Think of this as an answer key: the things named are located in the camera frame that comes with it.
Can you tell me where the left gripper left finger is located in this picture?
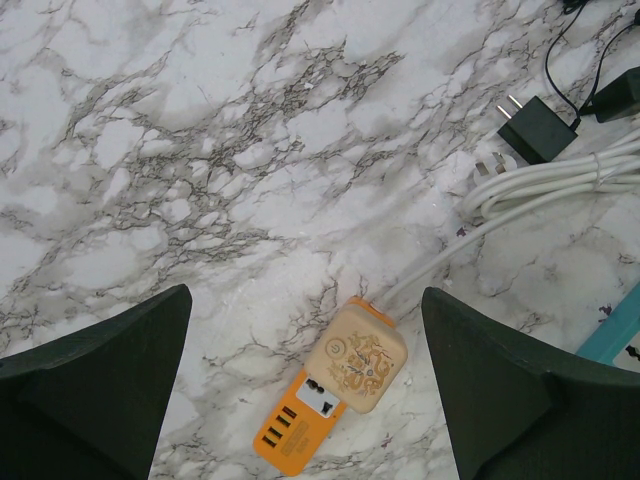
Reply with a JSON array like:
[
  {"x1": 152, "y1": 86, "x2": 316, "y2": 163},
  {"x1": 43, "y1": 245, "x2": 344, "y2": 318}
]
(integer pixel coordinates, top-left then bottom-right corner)
[{"x1": 1, "y1": 284, "x2": 192, "y2": 479}]

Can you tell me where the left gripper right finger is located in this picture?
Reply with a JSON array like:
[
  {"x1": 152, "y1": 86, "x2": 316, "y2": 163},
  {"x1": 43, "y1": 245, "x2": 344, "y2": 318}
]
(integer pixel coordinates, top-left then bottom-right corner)
[{"x1": 421, "y1": 288, "x2": 639, "y2": 479}]

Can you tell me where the teal power strip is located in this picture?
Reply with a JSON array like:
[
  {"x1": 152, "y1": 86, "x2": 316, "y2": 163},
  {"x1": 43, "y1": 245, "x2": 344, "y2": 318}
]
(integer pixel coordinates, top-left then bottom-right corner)
[{"x1": 576, "y1": 285, "x2": 640, "y2": 373}]

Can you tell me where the beige cube socket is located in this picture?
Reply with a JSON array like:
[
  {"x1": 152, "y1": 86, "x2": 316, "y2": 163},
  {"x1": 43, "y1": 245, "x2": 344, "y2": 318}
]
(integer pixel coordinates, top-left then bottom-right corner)
[{"x1": 304, "y1": 297, "x2": 408, "y2": 414}]

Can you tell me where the orange power strip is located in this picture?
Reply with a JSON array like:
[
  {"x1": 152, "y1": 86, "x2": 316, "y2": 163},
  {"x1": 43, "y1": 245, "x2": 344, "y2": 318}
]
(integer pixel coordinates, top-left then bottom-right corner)
[{"x1": 252, "y1": 295, "x2": 396, "y2": 477}]

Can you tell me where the white orange-strip cable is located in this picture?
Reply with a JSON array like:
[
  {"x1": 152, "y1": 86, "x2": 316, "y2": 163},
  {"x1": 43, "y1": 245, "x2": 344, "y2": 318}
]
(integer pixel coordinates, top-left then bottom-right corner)
[{"x1": 382, "y1": 127, "x2": 640, "y2": 311}]

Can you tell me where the black plug adapter with cable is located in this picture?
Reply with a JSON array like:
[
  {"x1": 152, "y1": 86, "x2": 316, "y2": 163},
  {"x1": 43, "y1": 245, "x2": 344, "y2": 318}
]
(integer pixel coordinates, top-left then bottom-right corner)
[{"x1": 542, "y1": 0, "x2": 640, "y2": 125}]

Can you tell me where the black power adapter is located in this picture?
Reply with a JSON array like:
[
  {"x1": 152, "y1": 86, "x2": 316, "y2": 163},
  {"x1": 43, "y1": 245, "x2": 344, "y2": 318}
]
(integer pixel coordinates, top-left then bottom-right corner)
[{"x1": 496, "y1": 95, "x2": 581, "y2": 165}]

